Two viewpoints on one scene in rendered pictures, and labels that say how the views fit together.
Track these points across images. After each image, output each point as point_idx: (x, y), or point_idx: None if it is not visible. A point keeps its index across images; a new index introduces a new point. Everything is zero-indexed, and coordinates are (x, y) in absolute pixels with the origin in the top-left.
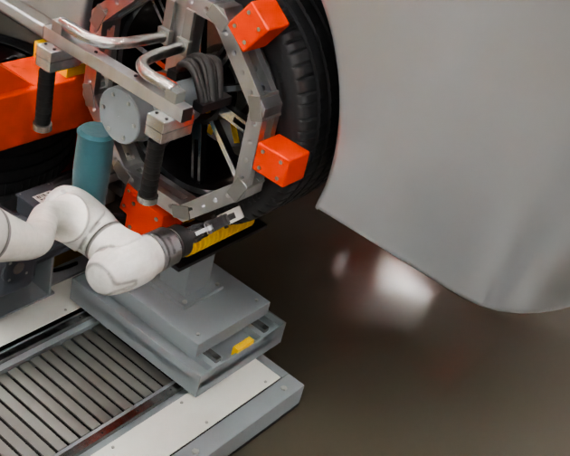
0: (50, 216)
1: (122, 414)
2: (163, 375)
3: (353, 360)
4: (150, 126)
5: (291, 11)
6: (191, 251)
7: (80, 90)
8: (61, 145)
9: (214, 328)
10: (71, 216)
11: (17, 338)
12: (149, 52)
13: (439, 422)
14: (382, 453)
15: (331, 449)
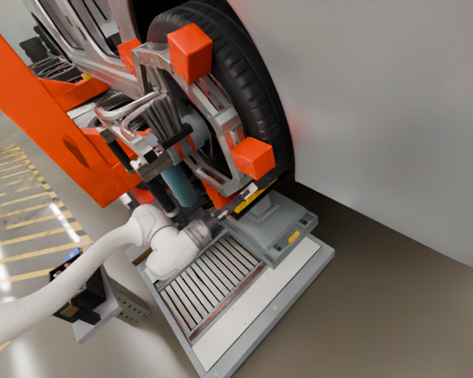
0: (83, 260)
1: (239, 284)
2: None
3: (363, 220)
4: (135, 171)
5: (223, 30)
6: (219, 229)
7: None
8: None
9: (275, 233)
10: (131, 235)
11: None
12: (133, 112)
13: (427, 255)
14: (391, 285)
15: (357, 286)
